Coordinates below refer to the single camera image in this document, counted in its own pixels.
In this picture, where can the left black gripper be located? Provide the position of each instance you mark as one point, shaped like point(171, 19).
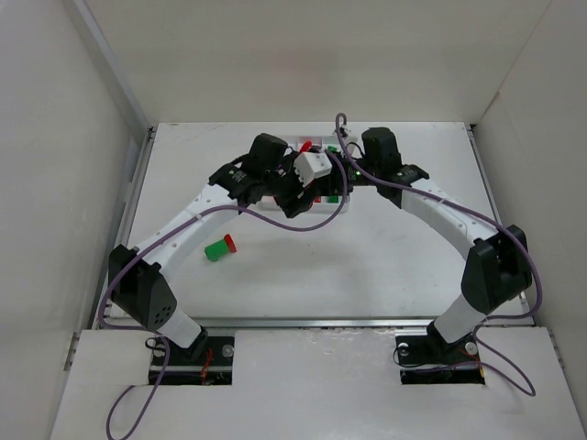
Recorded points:
point(293, 202)

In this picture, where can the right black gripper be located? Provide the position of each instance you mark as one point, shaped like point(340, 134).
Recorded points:
point(337, 179)

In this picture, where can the green red long lego assembly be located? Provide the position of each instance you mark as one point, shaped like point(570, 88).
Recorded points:
point(221, 248)

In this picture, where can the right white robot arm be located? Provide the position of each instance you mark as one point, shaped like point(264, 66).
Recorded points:
point(496, 259)

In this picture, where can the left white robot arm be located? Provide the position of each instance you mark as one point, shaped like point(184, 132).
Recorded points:
point(139, 277)

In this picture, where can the white three-compartment tray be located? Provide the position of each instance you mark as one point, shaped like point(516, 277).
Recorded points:
point(326, 205)

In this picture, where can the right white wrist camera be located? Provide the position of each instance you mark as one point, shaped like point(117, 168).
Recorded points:
point(347, 137)

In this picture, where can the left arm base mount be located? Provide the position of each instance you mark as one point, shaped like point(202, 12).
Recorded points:
point(213, 366)

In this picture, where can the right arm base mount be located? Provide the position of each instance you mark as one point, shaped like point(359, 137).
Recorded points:
point(425, 358)

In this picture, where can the aluminium rail front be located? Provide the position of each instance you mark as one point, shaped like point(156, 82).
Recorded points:
point(312, 322)

